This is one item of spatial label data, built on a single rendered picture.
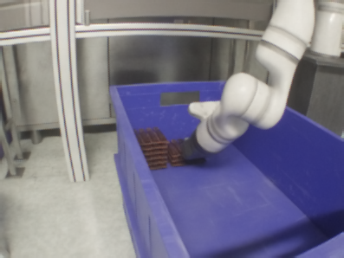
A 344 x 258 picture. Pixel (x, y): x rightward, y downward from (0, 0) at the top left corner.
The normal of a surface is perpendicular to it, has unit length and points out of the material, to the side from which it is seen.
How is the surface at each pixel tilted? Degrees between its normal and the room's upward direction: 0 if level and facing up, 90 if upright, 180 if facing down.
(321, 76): 90
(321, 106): 90
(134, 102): 90
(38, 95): 90
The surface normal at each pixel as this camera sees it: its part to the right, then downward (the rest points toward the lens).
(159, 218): 0.04, -0.90
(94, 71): 0.28, 0.42
